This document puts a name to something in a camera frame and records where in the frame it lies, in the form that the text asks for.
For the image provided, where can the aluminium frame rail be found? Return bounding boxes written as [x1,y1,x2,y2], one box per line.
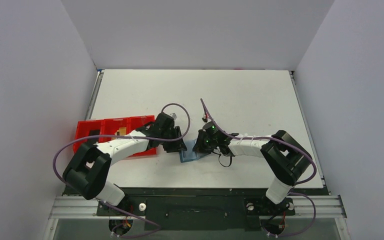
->
[49,195,346,219]

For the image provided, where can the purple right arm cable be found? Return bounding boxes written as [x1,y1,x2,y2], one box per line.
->
[52,102,191,186]

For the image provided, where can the blue leather card holder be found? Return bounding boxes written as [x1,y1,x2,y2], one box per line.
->
[179,139,210,163]

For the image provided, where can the red plastic compartment tray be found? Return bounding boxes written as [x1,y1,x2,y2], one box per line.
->
[72,115,157,157]

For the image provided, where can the gold black card in tray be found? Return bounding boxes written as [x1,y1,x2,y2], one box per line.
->
[114,126,127,136]

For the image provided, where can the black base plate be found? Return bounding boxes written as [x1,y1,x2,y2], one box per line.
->
[92,187,327,235]

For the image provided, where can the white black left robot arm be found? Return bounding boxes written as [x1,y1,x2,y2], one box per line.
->
[192,121,314,205]

